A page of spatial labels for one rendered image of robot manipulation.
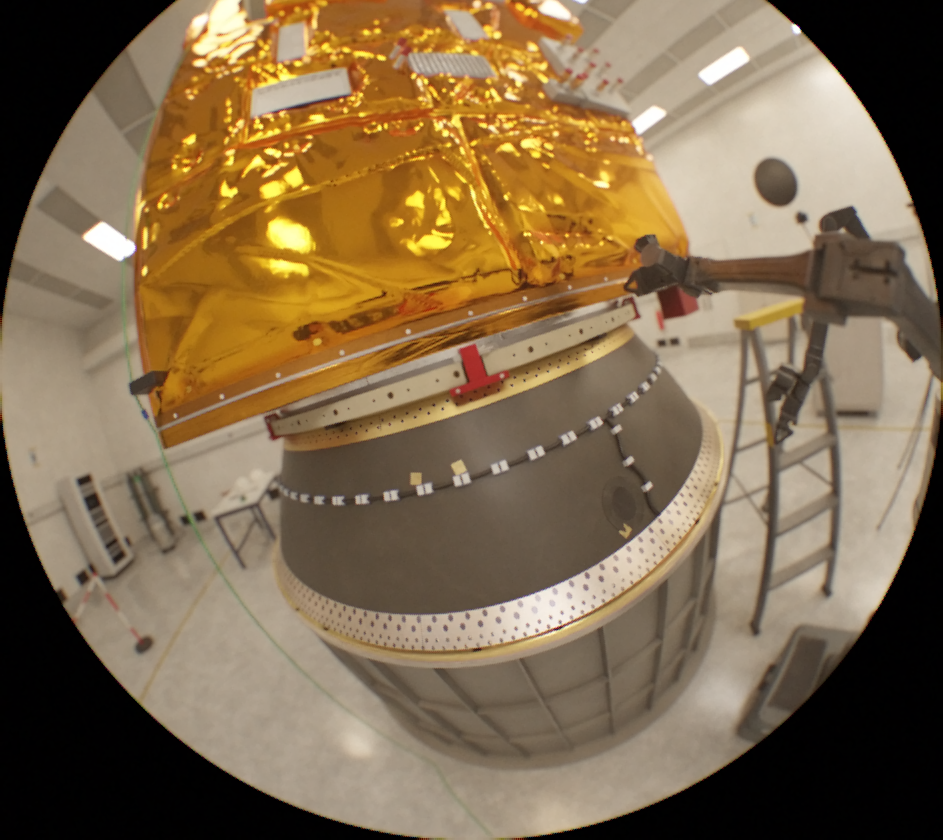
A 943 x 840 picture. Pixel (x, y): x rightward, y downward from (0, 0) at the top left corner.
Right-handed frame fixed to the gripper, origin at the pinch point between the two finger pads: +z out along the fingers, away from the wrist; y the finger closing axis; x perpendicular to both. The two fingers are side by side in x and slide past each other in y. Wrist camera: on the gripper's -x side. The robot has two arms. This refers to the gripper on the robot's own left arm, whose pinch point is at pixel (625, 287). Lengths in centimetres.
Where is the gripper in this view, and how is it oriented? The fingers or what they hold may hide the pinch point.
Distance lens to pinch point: 89.5
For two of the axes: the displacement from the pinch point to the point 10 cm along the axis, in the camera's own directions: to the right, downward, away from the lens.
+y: -9.0, 3.1, -3.1
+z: -3.1, 0.3, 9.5
